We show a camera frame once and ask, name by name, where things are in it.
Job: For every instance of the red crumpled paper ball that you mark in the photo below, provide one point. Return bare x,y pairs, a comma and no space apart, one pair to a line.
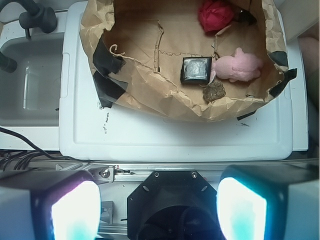
214,15

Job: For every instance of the white plastic bin lid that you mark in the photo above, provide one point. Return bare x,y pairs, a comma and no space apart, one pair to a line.
89,131

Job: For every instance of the brown rock-like lump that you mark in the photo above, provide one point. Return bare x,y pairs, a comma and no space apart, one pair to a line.
214,91

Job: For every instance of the dark grey toy faucet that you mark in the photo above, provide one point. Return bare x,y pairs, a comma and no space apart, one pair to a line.
35,16

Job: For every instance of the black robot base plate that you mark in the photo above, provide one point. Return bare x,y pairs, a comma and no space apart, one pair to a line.
173,205

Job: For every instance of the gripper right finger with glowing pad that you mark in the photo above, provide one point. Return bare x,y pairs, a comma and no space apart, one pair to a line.
269,202

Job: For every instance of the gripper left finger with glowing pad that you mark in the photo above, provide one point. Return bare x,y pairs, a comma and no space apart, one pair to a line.
49,205

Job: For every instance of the brown paper bag tray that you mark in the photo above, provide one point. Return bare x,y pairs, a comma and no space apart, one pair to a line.
135,50

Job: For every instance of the small black box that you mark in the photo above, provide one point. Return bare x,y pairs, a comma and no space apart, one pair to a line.
196,70

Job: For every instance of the pink plush toy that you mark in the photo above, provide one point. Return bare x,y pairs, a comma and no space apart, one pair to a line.
242,67

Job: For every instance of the aluminium extrusion rail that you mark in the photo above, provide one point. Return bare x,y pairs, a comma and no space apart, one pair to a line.
125,172

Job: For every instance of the silver corner bracket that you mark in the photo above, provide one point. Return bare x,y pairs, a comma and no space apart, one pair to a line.
103,175

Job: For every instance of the white toy sink basin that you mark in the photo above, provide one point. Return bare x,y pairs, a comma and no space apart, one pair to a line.
30,96

